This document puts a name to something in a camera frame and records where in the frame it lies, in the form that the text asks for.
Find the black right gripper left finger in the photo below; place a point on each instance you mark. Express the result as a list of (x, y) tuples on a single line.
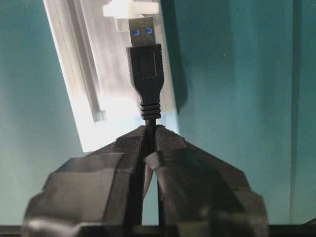
[(98, 195)]

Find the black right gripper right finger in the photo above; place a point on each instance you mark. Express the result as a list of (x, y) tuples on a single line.
[(202, 195)]

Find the aluminium extrusion rail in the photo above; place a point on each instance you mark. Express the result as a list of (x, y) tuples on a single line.
[(91, 49)]

